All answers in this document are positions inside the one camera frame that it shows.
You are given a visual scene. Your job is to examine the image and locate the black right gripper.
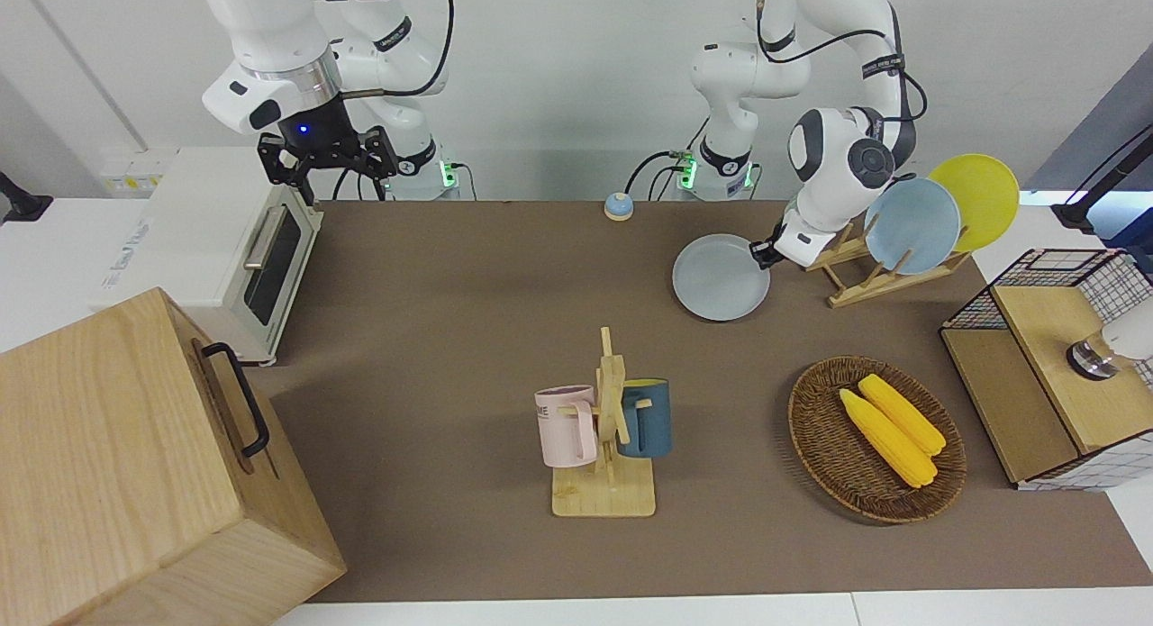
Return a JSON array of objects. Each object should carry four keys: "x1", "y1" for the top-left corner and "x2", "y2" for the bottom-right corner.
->
[{"x1": 258, "y1": 95, "x2": 399, "y2": 207}]

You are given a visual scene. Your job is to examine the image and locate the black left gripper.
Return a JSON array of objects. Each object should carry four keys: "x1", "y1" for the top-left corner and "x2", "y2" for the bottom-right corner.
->
[{"x1": 750, "y1": 219, "x2": 794, "y2": 272}]

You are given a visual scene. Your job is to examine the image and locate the gray plate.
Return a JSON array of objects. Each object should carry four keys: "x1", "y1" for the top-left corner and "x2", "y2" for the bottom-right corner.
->
[{"x1": 672, "y1": 233, "x2": 772, "y2": 322}]

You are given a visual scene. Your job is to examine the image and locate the wooden plate rack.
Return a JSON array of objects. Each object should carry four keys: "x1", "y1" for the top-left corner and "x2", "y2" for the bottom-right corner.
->
[{"x1": 804, "y1": 221, "x2": 974, "y2": 309}]

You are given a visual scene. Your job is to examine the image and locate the blue plate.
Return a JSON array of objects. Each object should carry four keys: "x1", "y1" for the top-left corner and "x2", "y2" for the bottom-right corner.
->
[{"x1": 863, "y1": 177, "x2": 963, "y2": 277}]

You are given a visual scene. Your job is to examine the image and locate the yellow plate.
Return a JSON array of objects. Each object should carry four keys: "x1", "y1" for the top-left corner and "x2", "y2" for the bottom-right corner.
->
[{"x1": 928, "y1": 153, "x2": 1021, "y2": 254}]

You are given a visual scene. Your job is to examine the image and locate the wooden mug rack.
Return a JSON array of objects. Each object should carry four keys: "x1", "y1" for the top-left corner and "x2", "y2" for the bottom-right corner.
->
[{"x1": 551, "y1": 326, "x2": 657, "y2": 519}]

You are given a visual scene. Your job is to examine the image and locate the white toaster oven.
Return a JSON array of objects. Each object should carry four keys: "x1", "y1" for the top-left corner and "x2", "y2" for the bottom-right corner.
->
[{"x1": 88, "y1": 146, "x2": 325, "y2": 367}]

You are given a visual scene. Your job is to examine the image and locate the brown table mat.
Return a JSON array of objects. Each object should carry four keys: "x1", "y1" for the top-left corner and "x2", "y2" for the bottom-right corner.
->
[{"x1": 243, "y1": 200, "x2": 1153, "y2": 604}]

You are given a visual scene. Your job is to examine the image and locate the dark blue mug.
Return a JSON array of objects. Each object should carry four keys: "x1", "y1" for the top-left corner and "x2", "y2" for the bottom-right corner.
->
[{"x1": 618, "y1": 378, "x2": 673, "y2": 459}]

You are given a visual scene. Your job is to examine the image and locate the yellow corn cob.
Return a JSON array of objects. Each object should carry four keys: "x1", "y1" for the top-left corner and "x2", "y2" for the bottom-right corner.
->
[
  {"x1": 858, "y1": 373, "x2": 947, "y2": 457},
  {"x1": 839, "y1": 388, "x2": 939, "y2": 489}
]

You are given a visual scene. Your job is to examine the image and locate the brown wicker basket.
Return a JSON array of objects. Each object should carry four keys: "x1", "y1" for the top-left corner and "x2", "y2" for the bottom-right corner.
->
[{"x1": 788, "y1": 355, "x2": 968, "y2": 525}]

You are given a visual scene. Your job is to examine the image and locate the pink mug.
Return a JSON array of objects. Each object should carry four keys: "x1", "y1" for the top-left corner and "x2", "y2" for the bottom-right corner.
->
[{"x1": 534, "y1": 385, "x2": 600, "y2": 469}]

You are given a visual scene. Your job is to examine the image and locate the light wooden box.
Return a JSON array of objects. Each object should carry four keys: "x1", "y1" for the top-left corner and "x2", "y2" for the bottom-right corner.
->
[{"x1": 0, "y1": 286, "x2": 348, "y2": 626}]

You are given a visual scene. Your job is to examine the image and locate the gray partition panel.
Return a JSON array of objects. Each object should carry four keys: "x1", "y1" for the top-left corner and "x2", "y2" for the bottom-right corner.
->
[{"x1": 1027, "y1": 45, "x2": 1153, "y2": 195}]

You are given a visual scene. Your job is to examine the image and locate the toaster oven door handle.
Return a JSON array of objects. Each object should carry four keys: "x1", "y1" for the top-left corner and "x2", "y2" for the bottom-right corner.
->
[{"x1": 243, "y1": 204, "x2": 287, "y2": 271}]

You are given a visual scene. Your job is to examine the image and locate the black base cable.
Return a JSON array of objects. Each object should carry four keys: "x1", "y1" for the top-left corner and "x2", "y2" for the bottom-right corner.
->
[{"x1": 626, "y1": 117, "x2": 708, "y2": 202}]

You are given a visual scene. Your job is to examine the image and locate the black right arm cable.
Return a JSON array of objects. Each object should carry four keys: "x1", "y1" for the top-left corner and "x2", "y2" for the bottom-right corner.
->
[{"x1": 340, "y1": 0, "x2": 456, "y2": 98}]

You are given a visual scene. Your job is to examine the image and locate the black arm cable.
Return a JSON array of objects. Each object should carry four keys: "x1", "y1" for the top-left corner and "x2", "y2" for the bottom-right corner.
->
[
  {"x1": 340, "y1": 0, "x2": 456, "y2": 98},
  {"x1": 755, "y1": 0, "x2": 929, "y2": 122}
]

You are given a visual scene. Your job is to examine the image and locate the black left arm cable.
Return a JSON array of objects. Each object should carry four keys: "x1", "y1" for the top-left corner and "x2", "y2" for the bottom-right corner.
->
[{"x1": 755, "y1": 0, "x2": 929, "y2": 122}]

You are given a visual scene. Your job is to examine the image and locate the black box handle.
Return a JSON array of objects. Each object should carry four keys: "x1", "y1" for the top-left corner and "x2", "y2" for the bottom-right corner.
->
[{"x1": 201, "y1": 341, "x2": 271, "y2": 458}]

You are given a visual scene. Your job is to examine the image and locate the black wire wooden shelf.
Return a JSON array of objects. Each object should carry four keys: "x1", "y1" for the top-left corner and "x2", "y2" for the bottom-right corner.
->
[{"x1": 939, "y1": 248, "x2": 1153, "y2": 494}]

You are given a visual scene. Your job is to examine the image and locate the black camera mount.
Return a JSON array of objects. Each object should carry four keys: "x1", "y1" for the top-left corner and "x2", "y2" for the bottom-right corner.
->
[
  {"x1": 1049, "y1": 126, "x2": 1153, "y2": 232},
  {"x1": 0, "y1": 171, "x2": 53, "y2": 223}
]

